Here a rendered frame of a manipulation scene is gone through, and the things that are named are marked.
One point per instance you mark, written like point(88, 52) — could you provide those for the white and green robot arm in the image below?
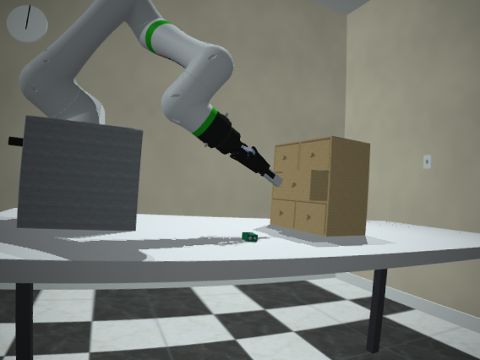
point(49, 80)

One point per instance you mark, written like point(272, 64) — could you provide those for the brown chest of drawers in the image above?
point(347, 200)

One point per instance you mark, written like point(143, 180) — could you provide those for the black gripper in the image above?
point(249, 157)

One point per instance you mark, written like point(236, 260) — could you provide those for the tan wooden drawer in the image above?
point(305, 185)
point(277, 190)
point(314, 214)
point(318, 158)
point(286, 157)
point(283, 212)

